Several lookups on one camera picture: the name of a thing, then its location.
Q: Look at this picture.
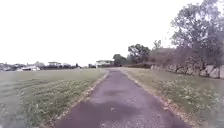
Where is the white building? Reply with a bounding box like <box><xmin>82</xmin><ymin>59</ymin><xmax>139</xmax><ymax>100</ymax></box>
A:
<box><xmin>95</xmin><ymin>59</ymin><xmax>115</xmax><ymax>69</ymax></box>

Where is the dark grey asphalt path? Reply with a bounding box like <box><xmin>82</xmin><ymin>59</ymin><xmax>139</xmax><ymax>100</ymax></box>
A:
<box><xmin>53</xmin><ymin>67</ymin><xmax>193</xmax><ymax>128</ymax></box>

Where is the wide grass field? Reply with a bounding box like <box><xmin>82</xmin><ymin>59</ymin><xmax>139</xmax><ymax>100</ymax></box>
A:
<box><xmin>0</xmin><ymin>67</ymin><xmax>110</xmax><ymax>128</ymax></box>

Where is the row of distant houses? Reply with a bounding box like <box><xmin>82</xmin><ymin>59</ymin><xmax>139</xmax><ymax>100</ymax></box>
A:
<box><xmin>0</xmin><ymin>60</ymin><xmax>81</xmax><ymax>72</ymax></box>

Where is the large tall tree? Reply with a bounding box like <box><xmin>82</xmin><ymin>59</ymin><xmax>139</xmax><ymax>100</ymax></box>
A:
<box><xmin>170</xmin><ymin>0</ymin><xmax>224</xmax><ymax>68</ymax></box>

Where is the grass strip beside wall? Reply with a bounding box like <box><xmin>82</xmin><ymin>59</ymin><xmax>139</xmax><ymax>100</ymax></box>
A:
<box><xmin>119</xmin><ymin>66</ymin><xmax>224</xmax><ymax>128</ymax></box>

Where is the rough stone wall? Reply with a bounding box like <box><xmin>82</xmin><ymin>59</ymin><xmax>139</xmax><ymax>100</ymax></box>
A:
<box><xmin>150</xmin><ymin>63</ymin><xmax>224</xmax><ymax>80</ymax></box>

